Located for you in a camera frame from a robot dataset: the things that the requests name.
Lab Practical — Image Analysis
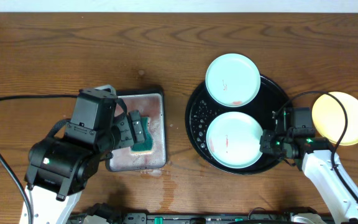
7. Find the green yellow sponge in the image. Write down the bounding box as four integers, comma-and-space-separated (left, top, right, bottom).
131, 117, 153, 153

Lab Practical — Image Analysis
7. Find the light green plate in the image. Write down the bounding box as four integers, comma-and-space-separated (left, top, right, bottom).
206, 111, 263, 169
205, 54, 261, 108

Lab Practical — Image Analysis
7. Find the yellow plate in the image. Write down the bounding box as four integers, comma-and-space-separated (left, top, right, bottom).
312, 91, 358, 146

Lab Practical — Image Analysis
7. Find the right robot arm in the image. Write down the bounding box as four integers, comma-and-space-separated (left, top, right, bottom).
260, 130, 358, 223

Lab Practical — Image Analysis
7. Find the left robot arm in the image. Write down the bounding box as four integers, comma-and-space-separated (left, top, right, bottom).
20, 87, 146, 223

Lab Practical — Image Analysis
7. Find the black rectangular soapy tray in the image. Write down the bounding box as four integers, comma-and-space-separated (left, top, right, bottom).
105, 88, 167, 172

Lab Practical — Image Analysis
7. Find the black round tray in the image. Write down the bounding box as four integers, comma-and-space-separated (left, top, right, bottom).
185, 75, 289, 175

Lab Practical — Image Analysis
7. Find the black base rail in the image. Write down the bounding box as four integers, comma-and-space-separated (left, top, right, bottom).
67, 203, 334, 224

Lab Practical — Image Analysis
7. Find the right black cable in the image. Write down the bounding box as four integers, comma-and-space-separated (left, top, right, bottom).
272, 90, 358, 224

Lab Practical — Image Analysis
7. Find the black cable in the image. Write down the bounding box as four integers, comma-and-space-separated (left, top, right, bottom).
272, 90, 358, 224
0, 95, 78, 224

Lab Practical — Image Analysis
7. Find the left black cable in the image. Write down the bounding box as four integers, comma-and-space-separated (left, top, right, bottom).
0, 95, 78, 224

